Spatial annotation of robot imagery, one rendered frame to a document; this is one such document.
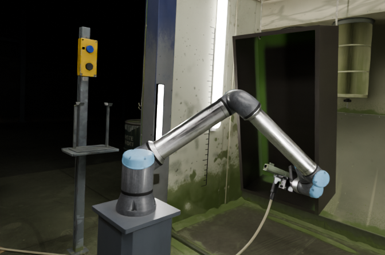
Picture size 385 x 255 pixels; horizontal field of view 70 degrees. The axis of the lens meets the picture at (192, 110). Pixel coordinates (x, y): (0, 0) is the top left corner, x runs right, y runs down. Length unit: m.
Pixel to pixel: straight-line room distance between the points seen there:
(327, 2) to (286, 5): 0.42
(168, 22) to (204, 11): 0.45
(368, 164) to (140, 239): 2.27
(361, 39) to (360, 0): 0.34
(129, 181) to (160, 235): 0.29
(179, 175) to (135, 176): 1.20
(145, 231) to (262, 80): 1.53
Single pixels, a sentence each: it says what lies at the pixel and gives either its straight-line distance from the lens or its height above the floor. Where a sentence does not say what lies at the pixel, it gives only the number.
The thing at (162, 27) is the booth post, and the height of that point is 1.72.
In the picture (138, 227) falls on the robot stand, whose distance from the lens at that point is 1.28.
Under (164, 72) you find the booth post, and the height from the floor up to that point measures 1.37.
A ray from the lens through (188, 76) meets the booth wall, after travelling 2.42.
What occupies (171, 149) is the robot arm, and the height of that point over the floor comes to 0.91.
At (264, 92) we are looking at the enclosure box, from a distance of 2.36.
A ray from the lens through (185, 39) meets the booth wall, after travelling 2.43.
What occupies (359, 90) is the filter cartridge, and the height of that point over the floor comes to 1.32.
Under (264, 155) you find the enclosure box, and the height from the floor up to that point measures 0.72.
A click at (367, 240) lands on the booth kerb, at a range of 2.87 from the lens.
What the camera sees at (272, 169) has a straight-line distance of 1.96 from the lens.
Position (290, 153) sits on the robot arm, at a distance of 1.49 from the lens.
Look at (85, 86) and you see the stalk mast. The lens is 2.13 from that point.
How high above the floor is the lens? 1.19
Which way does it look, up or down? 3 degrees down
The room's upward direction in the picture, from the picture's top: 3 degrees clockwise
